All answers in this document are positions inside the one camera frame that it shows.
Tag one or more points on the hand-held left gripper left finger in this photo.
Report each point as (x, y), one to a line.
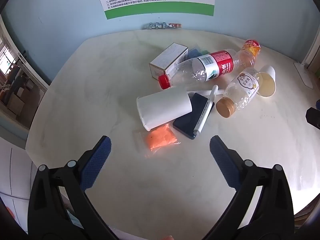
(97, 162)

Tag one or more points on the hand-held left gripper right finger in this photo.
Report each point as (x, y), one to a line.
(225, 161)

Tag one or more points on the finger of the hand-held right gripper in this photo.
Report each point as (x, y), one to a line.
(313, 117)

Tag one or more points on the small white paper cup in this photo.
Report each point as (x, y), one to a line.
(267, 86)

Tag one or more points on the clear bottle red label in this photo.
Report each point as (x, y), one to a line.
(217, 65)

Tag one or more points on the white marker pen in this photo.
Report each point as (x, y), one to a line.
(206, 110)

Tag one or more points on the orange powder packet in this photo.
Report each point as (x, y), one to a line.
(158, 140)

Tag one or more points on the clear bottle gold cap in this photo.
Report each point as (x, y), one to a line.
(240, 90)

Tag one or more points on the tall white paper cup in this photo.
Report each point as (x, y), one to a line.
(162, 107)

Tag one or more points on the white cabinet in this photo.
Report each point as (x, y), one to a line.
(15, 175)

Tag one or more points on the clear bottle orange label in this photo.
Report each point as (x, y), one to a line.
(251, 47)

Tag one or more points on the green packet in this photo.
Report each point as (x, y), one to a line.
(205, 52)

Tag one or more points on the blue packet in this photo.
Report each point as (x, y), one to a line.
(195, 52)

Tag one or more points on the white cardboard box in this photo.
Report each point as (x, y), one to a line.
(167, 57)

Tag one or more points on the small colourful packet strip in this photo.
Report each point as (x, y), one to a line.
(162, 25)

